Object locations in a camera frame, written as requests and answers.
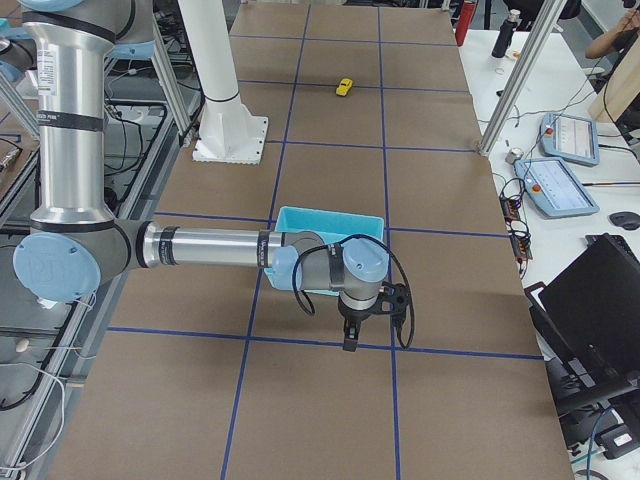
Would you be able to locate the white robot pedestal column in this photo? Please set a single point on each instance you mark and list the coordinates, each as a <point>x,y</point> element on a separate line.
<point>228,132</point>

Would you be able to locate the black water bottle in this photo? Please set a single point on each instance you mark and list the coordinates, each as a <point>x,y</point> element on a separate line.
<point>505,35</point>

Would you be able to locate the yellow beetle toy car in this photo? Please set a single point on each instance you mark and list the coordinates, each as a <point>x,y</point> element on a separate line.
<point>344,87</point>

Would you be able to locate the aluminium side frame rack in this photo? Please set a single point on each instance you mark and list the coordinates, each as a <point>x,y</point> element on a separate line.
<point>48,350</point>

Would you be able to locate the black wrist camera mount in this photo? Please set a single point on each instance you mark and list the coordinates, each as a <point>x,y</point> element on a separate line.
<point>393,301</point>

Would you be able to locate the light blue plastic bin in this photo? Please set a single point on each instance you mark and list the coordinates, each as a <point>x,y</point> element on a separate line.
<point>331,226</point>

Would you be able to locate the aluminium frame post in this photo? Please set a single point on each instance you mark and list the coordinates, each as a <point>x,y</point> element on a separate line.
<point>536,40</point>

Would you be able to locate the small metal cylinder weight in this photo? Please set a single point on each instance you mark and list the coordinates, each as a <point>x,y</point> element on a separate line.
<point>513,155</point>

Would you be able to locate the far blue teach pendant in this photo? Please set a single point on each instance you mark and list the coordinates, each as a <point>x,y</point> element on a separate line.
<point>572,138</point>

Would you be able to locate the black laptop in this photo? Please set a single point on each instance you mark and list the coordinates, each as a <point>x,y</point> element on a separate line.
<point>589,316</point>

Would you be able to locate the black computer mouse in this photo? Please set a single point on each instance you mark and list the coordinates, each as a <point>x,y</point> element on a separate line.
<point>625,219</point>

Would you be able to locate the orange circuit board strip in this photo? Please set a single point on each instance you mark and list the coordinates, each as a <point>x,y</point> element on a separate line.
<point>517,229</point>

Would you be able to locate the near blue teach pendant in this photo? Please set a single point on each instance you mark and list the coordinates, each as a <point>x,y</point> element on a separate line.
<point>553,188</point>

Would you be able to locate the blue teach pendant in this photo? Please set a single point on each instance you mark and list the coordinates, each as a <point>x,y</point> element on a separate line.
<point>553,188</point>
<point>572,138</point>

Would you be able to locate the seated person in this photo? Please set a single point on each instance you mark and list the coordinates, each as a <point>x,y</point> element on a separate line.
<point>615,38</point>

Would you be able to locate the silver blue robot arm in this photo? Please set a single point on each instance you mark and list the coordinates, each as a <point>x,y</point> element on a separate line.
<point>77,244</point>

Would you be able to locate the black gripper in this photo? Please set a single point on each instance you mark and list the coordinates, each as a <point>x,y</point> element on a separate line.
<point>355,315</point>

